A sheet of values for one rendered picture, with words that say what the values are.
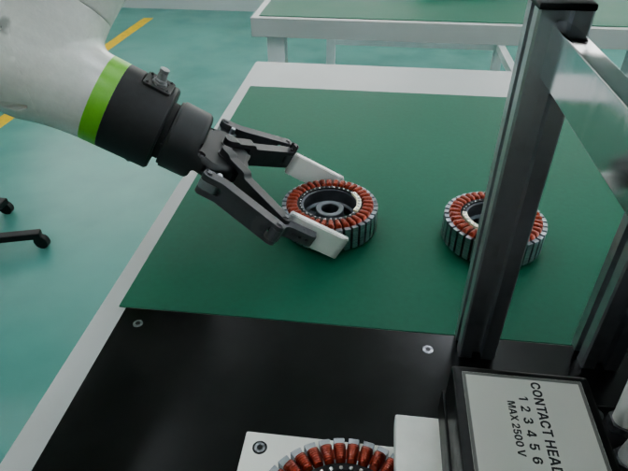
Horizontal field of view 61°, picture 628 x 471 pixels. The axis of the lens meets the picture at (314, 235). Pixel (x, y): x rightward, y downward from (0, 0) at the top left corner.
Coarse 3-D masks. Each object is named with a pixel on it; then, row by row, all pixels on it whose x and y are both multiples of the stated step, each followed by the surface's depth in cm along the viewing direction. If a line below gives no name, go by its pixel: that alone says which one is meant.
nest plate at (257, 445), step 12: (252, 432) 38; (252, 444) 38; (264, 444) 38; (276, 444) 38; (288, 444) 38; (300, 444) 38; (360, 444) 38; (240, 456) 37; (252, 456) 37; (264, 456) 37; (276, 456) 37; (288, 456) 37; (240, 468) 36; (252, 468) 36; (264, 468) 36
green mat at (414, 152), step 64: (256, 128) 87; (320, 128) 87; (384, 128) 87; (448, 128) 87; (192, 192) 71; (384, 192) 71; (448, 192) 71; (576, 192) 71; (192, 256) 60; (256, 256) 60; (320, 256) 60; (384, 256) 60; (448, 256) 60; (576, 256) 60; (320, 320) 52; (384, 320) 52; (448, 320) 52; (512, 320) 52; (576, 320) 52
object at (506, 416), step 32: (448, 384) 26; (480, 384) 25; (512, 384) 25; (544, 384) 25; (576, 384) 25; (448, 416) 25; (480, 416) 23; (512, 416) 23; (544, 416) 23; (576, 416) 23; (416, 448) 26; (448, 448) 25; (480, 448) 22; (512, 448) 22; (544, 448) 22; (576, 448) 22; (608, 448) 22
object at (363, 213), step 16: (304, 192) 64; (320, 192) 65; (336, 192) 65; (352, 192) 64; (368, 192) 65; (288, 208) 61; (304, 208) 62; (320, 208) 63; (336, 208) 64; (352, 208) 65; (368, 208) 61; (336, 224) 58; (352, 224) 59; (368, 224) 60; (352, 240) 60
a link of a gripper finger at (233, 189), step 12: (204, 180) 53; (216, 180) 53; (228, 180) 54; (204, 192) 54; (228, 192) 53; (240, 192) 54; (228, 204) 54; (240, 204) 53; (252, 204) 53; (240, 216) 54; (252, 216) 53; (264, 216) 53; (252, 228) 54; (264, 228) 53; (276, 228) 53; (264, 240) 54
